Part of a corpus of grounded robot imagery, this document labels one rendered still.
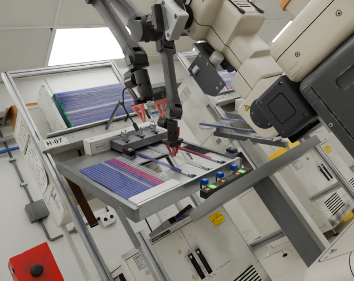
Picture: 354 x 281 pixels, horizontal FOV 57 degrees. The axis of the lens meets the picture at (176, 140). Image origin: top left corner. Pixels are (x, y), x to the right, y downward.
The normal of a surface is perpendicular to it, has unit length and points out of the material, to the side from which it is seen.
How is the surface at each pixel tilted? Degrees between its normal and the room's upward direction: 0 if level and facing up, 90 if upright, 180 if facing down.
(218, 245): 90
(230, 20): 90
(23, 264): 90
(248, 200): 90
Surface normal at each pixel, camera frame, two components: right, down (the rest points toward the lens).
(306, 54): -0.73, 0.25
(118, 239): 0.45, -0.53
